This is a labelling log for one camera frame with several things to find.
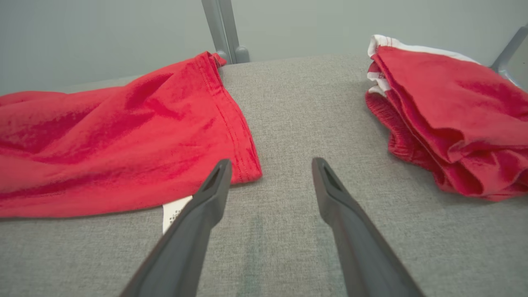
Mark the grey partition post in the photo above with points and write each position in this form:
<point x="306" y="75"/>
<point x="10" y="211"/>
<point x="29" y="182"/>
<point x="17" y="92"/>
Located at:
<point x="509" y="51"/>
<point x="222" y="29"/>

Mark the red white-trimmed basketball shorts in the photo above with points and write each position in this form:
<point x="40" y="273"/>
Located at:
<point x="453" y="107"/>

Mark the red basketball jersey black numbers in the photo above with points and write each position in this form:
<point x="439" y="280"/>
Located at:
<point x="103" y="144"/>

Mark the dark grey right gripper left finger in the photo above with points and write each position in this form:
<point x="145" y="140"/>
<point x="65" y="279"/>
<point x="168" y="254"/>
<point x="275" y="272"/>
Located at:
<point x="189" y="231"/>

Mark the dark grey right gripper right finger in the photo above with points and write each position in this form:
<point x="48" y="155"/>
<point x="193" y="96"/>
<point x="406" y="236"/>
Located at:
<point x="354" y="239"/>

